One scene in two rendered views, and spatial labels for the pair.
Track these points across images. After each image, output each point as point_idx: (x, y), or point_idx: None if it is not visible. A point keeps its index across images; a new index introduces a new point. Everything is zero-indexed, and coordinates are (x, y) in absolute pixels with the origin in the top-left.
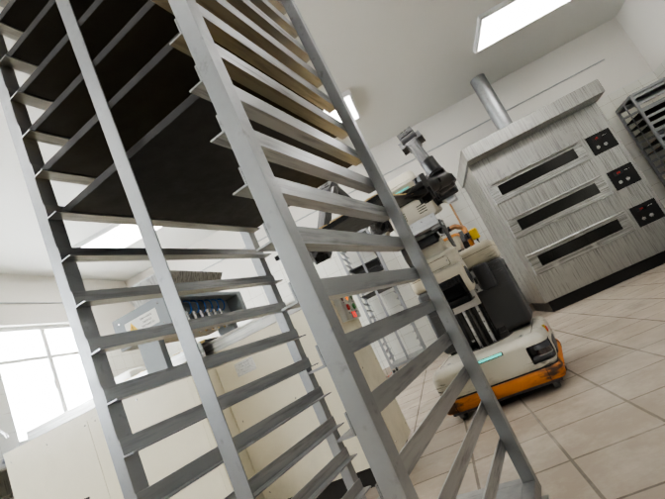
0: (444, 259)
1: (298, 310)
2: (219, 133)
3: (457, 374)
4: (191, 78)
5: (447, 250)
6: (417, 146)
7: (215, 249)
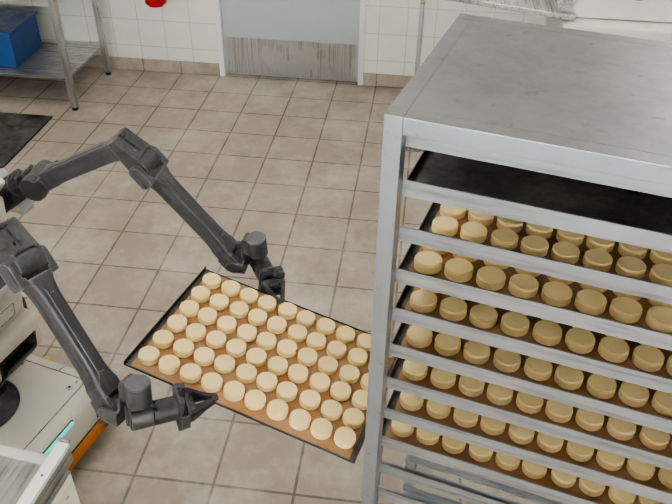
0: (10, 310)
1: None
2: None
3: (441, 477)
4: None
5: (15, 295)
6: (179, 185)
7: (464, 489)
